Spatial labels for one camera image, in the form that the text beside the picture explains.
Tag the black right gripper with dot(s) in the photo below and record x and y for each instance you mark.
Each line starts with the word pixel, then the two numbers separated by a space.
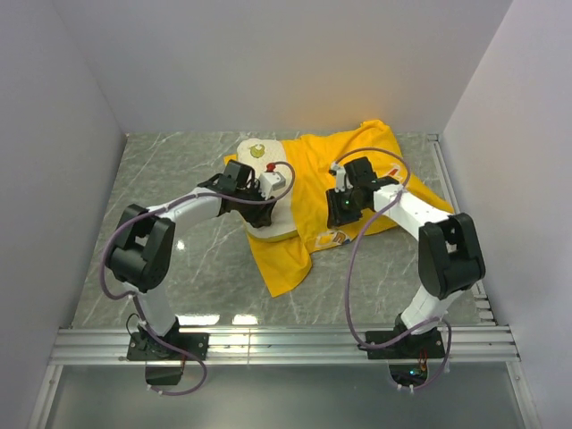
pixel 335 215

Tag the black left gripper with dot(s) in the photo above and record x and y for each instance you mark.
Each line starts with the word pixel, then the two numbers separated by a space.
pixel 261 217

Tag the cream dotted foam pillow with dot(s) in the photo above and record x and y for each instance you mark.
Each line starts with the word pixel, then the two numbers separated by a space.
pixel 264 155

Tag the yellow printed pillowcase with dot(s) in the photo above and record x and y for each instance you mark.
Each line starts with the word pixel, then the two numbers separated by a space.
pixel 299 228

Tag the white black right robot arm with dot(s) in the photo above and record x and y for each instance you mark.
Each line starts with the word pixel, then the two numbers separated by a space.
pixel 449 255

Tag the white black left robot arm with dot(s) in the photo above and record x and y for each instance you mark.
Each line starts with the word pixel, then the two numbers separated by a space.
pixel 139 252

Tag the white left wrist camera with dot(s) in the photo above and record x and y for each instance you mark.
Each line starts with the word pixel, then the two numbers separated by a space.
pixel 270 181

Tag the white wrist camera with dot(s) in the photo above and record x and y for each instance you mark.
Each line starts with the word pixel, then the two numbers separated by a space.
pixel 338 172
pixel 270 181

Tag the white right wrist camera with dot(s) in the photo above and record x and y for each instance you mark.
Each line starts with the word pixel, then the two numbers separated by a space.
pixel 338 172

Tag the aluminium front mounting rail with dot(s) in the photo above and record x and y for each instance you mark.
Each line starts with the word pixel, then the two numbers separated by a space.
pixel 303 345

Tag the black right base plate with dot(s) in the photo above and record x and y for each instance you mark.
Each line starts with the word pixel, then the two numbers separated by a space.
pixel 414 361

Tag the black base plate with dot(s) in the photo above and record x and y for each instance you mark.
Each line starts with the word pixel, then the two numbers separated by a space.
pixel 414 361
pixel 165 358

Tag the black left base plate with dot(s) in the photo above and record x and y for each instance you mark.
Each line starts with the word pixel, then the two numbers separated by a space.
pixel 165 358

